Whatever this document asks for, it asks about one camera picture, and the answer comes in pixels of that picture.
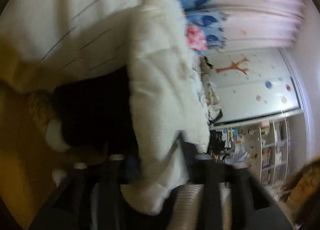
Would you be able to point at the blue whale pattern quilt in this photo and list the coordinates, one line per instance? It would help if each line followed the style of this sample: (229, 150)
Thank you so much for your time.
(205, 15)

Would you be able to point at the person's brown hair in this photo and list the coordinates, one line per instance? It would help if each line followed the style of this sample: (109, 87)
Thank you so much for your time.
(299, 197)

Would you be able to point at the white bed sheet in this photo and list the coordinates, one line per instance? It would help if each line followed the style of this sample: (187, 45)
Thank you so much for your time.
(46, 42)

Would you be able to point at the beige knit sweater sleeve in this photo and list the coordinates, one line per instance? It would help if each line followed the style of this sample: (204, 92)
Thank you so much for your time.
(187, 207)

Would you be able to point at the black garment pile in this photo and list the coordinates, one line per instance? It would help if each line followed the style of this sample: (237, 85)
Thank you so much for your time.
(95, 115)

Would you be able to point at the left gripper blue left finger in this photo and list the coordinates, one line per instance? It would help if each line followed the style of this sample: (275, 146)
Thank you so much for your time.
(124, 169)

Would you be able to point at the white bookshelf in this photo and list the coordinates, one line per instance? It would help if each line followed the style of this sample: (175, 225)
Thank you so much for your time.
(274, 152)

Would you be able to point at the pink star curtain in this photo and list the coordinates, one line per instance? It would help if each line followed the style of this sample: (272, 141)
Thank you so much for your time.
(254, 24)

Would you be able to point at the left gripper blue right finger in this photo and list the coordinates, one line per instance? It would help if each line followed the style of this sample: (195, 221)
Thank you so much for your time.
(201, 167)

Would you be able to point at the pink floral cloth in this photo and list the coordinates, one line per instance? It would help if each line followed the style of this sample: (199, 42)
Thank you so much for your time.
(195, 38)

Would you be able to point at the cream padded jacket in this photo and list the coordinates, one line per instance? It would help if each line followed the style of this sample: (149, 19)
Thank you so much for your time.
(162, 102)

